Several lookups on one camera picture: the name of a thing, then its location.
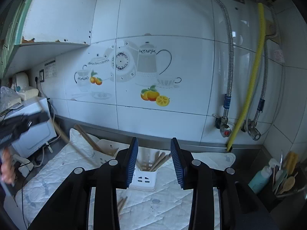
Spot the brown wooden chopstick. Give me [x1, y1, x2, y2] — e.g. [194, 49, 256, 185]
[149, 152, 165, 172]
[35, 97, 97, 166]
[76, 124, 104, 153]
[117, 198, 123, 208]
[152, 153, 171, 172]
[118, 196, 127, 215]
[74, 124, 103, 153]

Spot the white plastic utensil holder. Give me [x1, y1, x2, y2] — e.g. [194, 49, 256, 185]
[95, 139, 170, 191]

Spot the left braided steel hose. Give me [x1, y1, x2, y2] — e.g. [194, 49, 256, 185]
[202, 0, 235, 123]

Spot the red handled water valve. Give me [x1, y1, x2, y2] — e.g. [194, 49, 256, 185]
[214, 117, 232, 138]

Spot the black utensil caddy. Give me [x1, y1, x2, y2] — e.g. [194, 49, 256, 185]
[270, 165, 306, 211]

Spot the teal dish soap bottle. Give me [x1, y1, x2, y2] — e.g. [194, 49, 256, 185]
[248, 158, 278, 194]

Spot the white quilted mat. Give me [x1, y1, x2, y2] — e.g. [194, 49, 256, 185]
[15, 129, 236, 229]

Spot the white wall cabinet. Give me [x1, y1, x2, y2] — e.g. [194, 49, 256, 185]
[1, 0, 97, 78]

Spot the person's left hand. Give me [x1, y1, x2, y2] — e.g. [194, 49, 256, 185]
[1, 148, 16, 185]

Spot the chrome water valve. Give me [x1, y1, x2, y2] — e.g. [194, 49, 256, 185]
[241, 119, 261, 141]

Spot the right braided steel hose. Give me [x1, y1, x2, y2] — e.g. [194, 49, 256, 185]
[253, 2, 279, 125]

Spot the braided steel hose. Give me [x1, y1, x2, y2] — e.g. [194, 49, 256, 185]
[202, 0, 235, 123]
[253, 2, 279, 125]

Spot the white microwave oven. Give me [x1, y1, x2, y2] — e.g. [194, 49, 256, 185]
[5, 98, 56, 158]

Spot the yellow corrugated gas hose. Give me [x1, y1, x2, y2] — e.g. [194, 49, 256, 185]
[226, 2, 267, 153]

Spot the wooden spoon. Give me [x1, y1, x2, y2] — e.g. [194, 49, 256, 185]
[279, 176, 295, 194]

